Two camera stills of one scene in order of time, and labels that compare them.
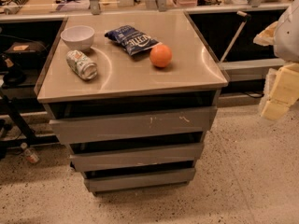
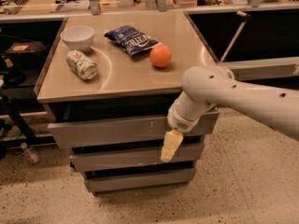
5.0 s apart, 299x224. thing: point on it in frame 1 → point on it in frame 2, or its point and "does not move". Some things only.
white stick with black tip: x=246 y=17 does not move
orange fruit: x=161 y=56 does not move
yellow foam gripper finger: x=281 y=91 → x=172 y=140
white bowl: x=78 y=37 does not move
